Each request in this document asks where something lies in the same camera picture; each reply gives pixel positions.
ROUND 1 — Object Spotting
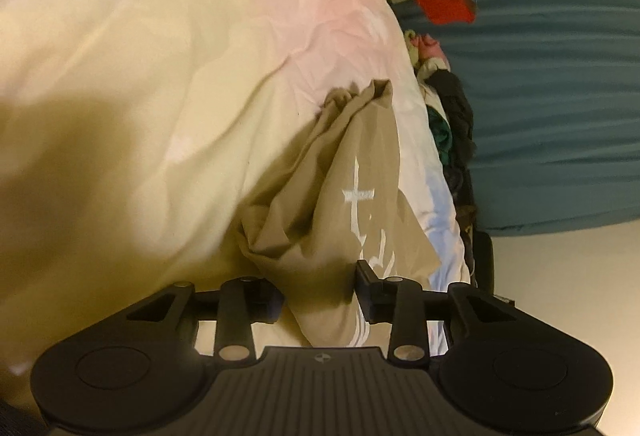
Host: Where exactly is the blue curtain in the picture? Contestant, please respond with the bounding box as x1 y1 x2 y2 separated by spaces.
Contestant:
357 0 640 235

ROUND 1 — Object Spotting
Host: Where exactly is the black garment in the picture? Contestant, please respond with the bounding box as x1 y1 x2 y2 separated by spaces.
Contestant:
427 69 479 178

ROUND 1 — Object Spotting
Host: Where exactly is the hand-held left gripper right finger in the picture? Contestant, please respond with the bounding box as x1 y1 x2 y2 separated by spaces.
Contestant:
355 260 518 362

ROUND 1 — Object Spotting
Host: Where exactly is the brown paper bag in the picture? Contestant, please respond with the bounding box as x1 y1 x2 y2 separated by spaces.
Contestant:
459 205 479 238

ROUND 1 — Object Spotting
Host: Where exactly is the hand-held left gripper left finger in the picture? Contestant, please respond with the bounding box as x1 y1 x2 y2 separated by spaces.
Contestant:
125 277 287 362

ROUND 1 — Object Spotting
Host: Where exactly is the pink garment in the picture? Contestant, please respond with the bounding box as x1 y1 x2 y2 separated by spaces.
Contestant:
411 32 445 64

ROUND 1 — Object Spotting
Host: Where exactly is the white bed sheet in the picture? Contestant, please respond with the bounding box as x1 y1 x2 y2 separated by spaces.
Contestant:
0 0 474 378

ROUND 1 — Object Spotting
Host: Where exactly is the green garment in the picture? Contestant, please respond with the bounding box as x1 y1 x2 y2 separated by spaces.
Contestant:
431 113 455 158

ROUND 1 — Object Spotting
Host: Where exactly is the black sofa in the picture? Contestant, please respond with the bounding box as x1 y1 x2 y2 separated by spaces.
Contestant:
470 231 497 298

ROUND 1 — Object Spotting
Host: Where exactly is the khaki printed t-shirt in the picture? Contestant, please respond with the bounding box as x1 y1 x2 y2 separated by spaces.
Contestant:
239 79 442 350

